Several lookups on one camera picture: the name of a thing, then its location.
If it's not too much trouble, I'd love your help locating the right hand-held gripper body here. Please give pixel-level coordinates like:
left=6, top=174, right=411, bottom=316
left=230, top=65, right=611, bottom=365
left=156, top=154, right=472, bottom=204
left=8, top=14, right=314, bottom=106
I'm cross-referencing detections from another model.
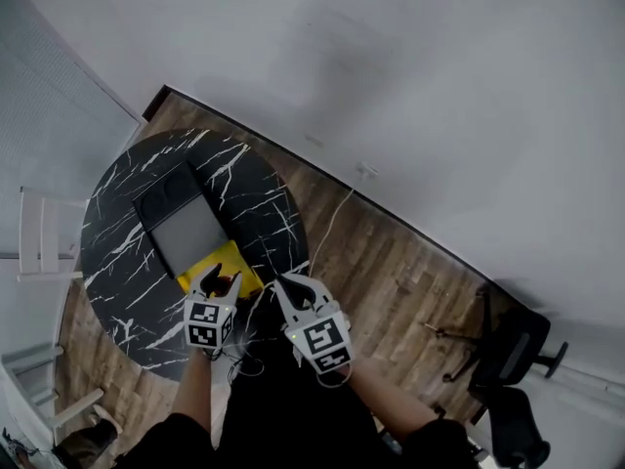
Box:
left=284, top=302, right=354, bottom=377

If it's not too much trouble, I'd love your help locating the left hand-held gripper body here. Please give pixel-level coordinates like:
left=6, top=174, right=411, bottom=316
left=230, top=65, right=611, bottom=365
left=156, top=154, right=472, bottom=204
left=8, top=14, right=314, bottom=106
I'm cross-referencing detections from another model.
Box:
left=182, top=292, right=241, bottom=350

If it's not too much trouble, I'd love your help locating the yellow tray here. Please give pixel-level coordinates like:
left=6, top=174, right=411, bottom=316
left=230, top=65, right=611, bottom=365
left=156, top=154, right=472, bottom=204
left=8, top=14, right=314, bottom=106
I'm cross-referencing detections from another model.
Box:
left=176, top=240, right=266, bottom=303

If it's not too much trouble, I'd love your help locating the person's left forearm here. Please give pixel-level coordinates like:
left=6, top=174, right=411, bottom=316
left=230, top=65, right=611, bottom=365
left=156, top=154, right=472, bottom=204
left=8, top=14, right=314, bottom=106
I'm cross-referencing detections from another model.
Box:
left=172, top=345, right=217, bottom=440

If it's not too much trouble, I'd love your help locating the person's right forearm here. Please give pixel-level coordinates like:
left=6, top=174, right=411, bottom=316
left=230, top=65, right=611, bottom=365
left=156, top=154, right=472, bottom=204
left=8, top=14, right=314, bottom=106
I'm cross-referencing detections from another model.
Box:
left=340, top=362, right=441, bottom=445

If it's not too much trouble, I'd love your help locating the black and grey case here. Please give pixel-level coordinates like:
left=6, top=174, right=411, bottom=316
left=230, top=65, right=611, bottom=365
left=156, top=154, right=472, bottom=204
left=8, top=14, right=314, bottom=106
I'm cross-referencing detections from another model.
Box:
left=132, top=160, right=231, bottom=281

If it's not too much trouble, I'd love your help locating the person's black clothing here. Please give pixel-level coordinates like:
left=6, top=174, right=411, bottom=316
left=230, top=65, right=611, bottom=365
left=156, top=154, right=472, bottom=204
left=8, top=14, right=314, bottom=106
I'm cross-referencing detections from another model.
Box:
left=110, top=339, right=482, bottom=469

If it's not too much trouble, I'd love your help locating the brown bag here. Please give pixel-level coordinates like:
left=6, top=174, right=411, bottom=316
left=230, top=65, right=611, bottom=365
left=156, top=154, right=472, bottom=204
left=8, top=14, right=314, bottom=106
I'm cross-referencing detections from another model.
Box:
left=52, top=405, right=124, bottom=469

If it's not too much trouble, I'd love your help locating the white chair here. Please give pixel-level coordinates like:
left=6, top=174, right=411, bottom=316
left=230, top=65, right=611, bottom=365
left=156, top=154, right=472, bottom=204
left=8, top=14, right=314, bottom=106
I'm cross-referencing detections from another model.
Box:
left=16, top=185, right=88, bottom=283

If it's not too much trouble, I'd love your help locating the black office chair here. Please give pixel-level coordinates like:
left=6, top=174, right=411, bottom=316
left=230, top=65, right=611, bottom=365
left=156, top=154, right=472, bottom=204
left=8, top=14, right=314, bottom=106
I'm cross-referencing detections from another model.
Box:
left=440, top=279, right=571, bottom=469

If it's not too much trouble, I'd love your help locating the white floor cable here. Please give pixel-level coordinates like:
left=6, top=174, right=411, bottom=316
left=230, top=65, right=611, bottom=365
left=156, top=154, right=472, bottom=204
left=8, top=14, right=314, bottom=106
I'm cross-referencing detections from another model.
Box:
left=309, top=188, right=355, bottom=269

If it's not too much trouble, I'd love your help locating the white furniture frame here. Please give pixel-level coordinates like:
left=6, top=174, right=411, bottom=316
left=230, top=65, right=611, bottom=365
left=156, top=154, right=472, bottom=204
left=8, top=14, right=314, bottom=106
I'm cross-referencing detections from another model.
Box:
left=0, top=343, right=106, bottom=442

